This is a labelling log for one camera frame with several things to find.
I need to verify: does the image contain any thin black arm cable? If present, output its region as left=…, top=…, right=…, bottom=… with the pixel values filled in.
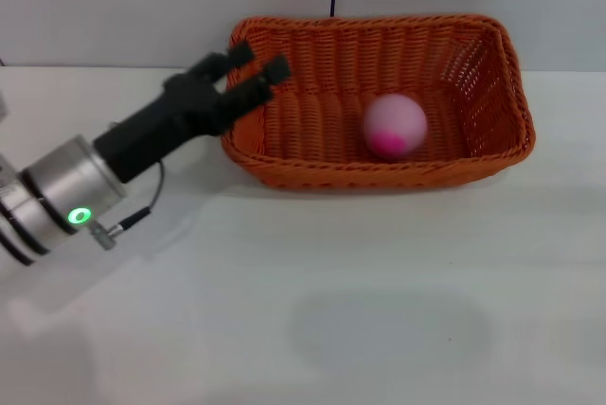
left=89, top=158, right=166, bottom=251

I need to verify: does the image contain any orange woven rectangular basket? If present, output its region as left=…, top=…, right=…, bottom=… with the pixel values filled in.
left=220, top=11, right=538, bottom=193

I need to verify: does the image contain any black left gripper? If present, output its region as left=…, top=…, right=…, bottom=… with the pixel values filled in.
left=93, top=40, right=292, bottom=185

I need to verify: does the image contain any pink toy peach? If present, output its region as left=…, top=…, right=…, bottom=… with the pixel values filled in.
left=363, top=92, right=429, bottom=162

